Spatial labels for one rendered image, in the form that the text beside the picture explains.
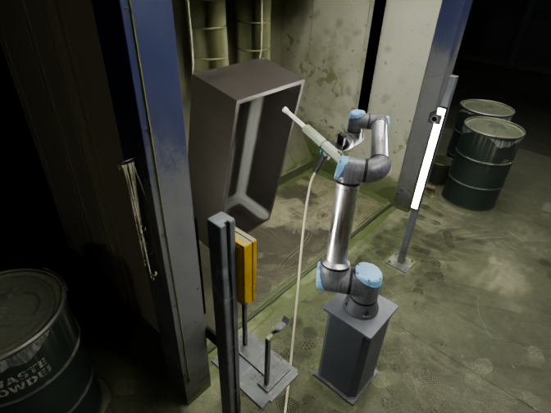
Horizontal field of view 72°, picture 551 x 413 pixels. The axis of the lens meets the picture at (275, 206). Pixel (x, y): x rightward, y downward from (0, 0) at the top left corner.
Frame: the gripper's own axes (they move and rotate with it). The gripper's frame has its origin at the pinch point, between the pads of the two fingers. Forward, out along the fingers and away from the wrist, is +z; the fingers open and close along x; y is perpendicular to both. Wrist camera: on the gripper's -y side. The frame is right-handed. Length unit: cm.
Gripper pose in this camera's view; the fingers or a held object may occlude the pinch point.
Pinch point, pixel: (324, 152)
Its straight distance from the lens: 218.7
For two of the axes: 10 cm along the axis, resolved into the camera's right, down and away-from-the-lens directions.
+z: -6.7, 3.9, -6.3
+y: -3.0, 6.3, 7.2
